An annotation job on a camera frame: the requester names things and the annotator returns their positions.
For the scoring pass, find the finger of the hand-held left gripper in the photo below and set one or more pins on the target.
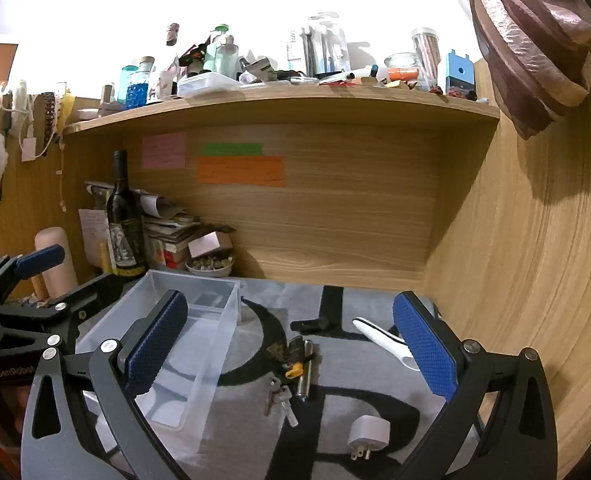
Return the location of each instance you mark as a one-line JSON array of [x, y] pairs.
[[75, 300], [40, 260]]

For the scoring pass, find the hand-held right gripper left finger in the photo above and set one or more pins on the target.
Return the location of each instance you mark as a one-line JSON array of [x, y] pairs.
[[155, 345]]

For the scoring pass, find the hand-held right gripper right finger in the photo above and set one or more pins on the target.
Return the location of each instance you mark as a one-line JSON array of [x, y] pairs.
[[425, 345]]

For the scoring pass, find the white handheld tool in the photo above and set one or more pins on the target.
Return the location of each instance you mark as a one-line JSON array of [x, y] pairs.
[[380, 340]]

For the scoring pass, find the clear plastic container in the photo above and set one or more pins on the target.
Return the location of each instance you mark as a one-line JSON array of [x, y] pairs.
[[210, 320]]

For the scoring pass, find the white plug adapter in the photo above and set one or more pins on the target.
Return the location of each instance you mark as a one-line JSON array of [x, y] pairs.
[[370, 432]]

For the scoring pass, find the silver metal cylinder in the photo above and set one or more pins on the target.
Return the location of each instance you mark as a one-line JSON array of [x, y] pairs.
[[305, 375]]

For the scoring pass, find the bunch of keys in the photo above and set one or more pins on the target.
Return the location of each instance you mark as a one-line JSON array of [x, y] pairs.
[[275, 397]]

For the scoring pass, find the dark tool with yellow tip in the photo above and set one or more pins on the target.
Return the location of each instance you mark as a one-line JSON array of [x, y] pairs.
[[293, 352]]

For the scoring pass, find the beige cylinder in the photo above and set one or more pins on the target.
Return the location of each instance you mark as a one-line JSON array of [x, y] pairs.
[[50, 236]]

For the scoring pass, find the white paper sheet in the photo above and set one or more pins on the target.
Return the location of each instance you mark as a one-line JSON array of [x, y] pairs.
[[93, 232]]

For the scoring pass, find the dark wine bottle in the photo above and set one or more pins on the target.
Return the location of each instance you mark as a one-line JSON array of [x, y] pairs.
[[123, 220]]

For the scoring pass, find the grey mat with black pattern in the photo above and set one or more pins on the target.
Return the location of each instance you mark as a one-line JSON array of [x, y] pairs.
[[335, 375]]

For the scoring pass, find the bowl of pebbles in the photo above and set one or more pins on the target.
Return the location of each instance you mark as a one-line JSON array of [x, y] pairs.
[[208, 265]]

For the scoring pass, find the small pink white box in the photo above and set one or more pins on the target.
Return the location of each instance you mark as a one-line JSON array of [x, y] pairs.
[[203, 245]]

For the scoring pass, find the stack of magazines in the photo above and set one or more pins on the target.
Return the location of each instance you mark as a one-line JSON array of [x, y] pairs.
[[170, 230]]

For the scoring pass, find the small black cylinder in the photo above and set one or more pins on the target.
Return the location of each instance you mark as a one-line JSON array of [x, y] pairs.
[[308, 324]]

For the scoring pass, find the yellow hanging item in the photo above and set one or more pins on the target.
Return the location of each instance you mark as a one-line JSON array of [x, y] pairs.
[[64, 107]]

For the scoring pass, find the pink sticky note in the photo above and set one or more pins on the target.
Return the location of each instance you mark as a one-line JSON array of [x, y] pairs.
[[164, 150]]

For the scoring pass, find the blue plastic bottle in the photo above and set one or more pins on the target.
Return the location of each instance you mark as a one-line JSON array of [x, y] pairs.
[[126, 87]]

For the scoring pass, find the orange sticky note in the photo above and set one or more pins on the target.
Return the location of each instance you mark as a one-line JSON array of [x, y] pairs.
[[240, 171]]

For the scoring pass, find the glass jar with blue beads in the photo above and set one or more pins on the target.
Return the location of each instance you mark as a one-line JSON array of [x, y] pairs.
[[141, 87]]

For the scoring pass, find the green sticky note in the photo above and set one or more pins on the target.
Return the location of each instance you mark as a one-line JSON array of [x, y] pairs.
[[231, 150]]

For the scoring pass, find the white rectangular tray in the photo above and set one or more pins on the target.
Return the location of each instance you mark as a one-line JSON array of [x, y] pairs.
[[208, 85]]

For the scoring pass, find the green capped bottle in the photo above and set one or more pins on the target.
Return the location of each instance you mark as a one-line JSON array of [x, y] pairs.
[[211, 52]]

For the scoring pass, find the blue box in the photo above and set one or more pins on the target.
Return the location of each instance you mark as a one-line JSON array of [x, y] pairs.
[[460, 72]]

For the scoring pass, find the wooden shelf board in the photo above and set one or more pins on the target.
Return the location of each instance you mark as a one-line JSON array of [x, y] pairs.
[[285, 102]]

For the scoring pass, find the clear glass bottle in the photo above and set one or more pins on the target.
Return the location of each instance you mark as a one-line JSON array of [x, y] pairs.
[[227, 57]]

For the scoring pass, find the round glass jar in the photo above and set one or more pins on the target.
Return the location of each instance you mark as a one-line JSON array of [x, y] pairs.
[[403, 70]]

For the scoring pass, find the white marker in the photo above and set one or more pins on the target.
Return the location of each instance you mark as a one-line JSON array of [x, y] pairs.
[[350, 74]]

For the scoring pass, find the tall glass jar with sticks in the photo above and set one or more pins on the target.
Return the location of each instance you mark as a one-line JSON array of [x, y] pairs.
[[428, 57]]

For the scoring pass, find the clear tool package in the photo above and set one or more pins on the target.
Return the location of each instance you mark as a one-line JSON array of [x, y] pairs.
[[320, 45]]

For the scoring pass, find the brown hanging bag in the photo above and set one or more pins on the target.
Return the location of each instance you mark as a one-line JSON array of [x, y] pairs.
[[525, 35]]

